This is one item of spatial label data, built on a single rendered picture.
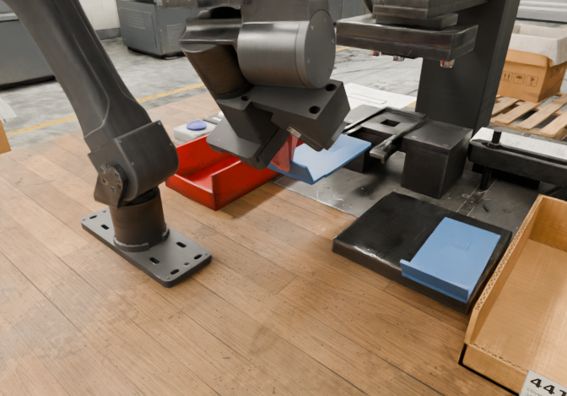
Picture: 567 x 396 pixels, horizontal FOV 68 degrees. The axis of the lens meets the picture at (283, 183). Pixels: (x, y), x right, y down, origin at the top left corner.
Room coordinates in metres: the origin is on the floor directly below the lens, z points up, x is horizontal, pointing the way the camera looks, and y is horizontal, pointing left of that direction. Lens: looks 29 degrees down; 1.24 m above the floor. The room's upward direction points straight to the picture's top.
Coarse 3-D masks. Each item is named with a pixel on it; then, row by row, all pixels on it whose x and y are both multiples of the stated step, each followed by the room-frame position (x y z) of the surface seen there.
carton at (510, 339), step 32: (544, 224) 0.44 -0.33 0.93; (512, 256) 0.35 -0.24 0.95; (544, 256) 0.41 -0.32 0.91; (512, 288) 0.36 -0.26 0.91; (544, 288) 0.36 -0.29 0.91; (480, 320) 0.28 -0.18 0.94; (512, 320) 0.31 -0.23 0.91; (544, 320) 0.31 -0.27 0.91; (480, 352) 0.25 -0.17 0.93; (512, 352) 0.27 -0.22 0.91; (544, 352) 0.27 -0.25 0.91; (512, 384) 0.23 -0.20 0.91; (544, 384) 0.22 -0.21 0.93
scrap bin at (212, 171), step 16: (192, 144) 0.64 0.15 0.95; (192, 160) 0.64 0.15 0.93; (208, 160) 0.66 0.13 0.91; (224, 160) 0.68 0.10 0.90; (176, 176) 0.57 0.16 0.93; (192, 176) 0.62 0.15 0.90; (208, 176) 0.62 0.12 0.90; (224, 176) 0.54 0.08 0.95; (240, 176) 0.56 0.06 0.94; (256, 176) 0.59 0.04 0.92; (272, 176) 0.62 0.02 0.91; (192, 192) 0.55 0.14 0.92; (208, 192) 0.53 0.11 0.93; (224, 192) 0.54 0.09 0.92; (240, 192) 0.56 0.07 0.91
